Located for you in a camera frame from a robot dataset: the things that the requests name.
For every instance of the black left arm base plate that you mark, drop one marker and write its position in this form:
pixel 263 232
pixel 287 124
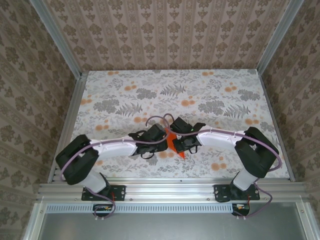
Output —
pixel 120 192

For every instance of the grey metal sheet panel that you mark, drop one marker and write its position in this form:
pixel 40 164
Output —
pixel 170 227

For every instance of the aluminium cross rail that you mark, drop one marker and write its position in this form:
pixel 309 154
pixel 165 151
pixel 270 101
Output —
pixel 170 191

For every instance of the aluminium frame post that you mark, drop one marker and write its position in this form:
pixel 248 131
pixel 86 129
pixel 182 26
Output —
pixel 278 37
pixel 58 37

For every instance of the black connector board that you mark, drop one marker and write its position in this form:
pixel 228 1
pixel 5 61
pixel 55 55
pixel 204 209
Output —
pixel 242 211
pixel 102 208

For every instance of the aluminium side rail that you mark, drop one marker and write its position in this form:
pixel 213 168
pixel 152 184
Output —
pixel 273 110
pixel 67 125

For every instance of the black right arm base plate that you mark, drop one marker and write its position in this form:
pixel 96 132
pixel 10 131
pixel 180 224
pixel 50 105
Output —
pixel 221 192

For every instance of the floral patterned table cover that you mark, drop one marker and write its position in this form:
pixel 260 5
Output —
pixel 150 82

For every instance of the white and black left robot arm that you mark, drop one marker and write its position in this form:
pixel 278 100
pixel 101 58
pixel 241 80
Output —
pixel 115 150

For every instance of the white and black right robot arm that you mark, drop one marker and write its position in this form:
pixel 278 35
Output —
pixel 217 140

